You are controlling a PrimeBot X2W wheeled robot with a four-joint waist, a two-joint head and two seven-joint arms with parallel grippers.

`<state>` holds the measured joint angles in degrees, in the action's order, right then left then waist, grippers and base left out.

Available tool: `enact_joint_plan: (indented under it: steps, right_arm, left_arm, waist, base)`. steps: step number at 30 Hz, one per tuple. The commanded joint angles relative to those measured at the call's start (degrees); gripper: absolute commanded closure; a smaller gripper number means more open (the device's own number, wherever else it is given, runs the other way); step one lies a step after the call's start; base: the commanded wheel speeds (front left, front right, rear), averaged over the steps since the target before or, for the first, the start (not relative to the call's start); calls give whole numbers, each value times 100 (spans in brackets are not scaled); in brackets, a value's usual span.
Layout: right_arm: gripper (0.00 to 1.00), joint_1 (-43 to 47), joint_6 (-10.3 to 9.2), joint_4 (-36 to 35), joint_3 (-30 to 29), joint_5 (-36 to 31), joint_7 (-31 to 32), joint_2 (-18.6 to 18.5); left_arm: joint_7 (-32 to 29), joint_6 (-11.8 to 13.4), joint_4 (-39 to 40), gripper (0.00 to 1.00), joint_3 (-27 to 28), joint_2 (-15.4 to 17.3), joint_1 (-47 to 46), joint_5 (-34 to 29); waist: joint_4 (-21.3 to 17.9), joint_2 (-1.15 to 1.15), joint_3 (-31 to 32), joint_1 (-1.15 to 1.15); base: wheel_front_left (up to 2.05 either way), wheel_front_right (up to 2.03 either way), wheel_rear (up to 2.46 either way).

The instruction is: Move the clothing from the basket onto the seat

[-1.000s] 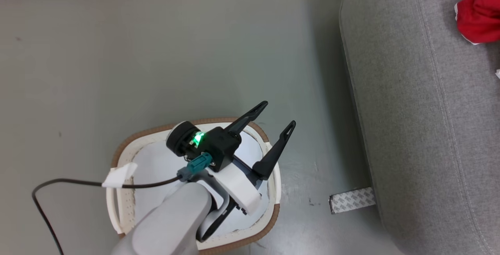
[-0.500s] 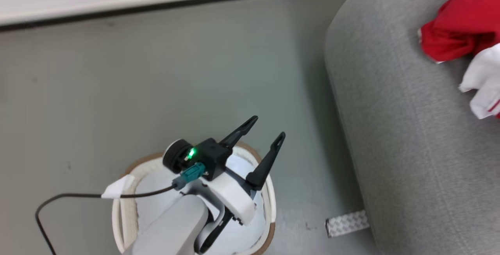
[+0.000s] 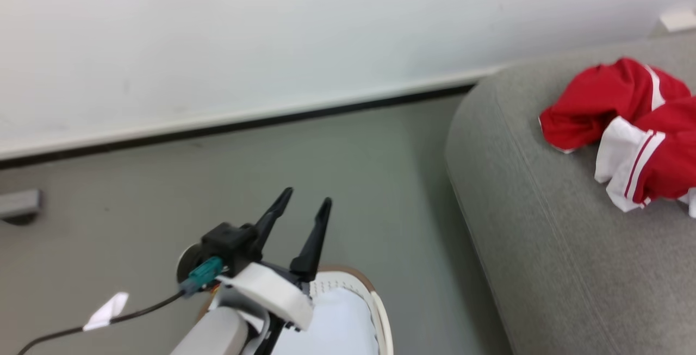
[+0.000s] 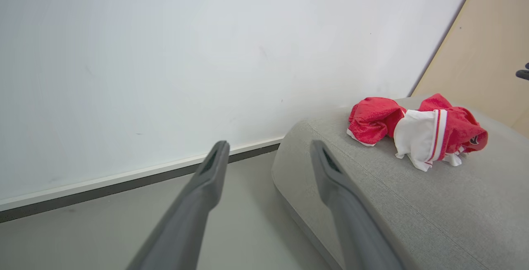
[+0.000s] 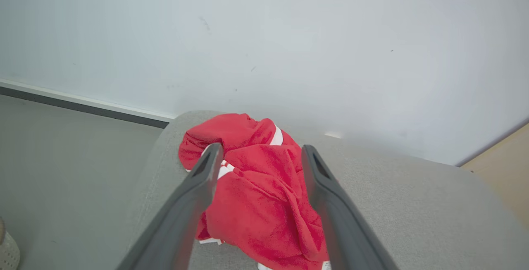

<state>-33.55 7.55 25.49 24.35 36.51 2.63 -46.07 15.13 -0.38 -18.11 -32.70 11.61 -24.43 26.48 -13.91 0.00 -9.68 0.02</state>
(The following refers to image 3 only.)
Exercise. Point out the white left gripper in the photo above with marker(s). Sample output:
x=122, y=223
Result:
x=272, y=290

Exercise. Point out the black round foot pad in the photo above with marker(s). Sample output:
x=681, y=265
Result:
x=19, y=220

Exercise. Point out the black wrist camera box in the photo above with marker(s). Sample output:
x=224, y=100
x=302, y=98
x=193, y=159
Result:
x=228, y=243

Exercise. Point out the cream perforated laundry basket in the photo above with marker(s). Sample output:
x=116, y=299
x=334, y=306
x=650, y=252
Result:
x=364, y=290

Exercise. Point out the red and white garment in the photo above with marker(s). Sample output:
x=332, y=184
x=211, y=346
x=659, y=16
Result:
x=614, y=94

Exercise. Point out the grey fabric sofa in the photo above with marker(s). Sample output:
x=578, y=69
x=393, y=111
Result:
x=571, y=246

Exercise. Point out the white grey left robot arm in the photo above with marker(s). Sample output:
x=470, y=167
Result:
x=217, y=333

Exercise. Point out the black and white baseboard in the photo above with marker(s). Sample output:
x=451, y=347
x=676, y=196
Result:
x=217, y=124

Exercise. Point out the white wall box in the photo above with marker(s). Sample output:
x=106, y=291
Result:
x=678, y=18

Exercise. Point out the plain white garment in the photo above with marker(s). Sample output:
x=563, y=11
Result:
x=342, y=328

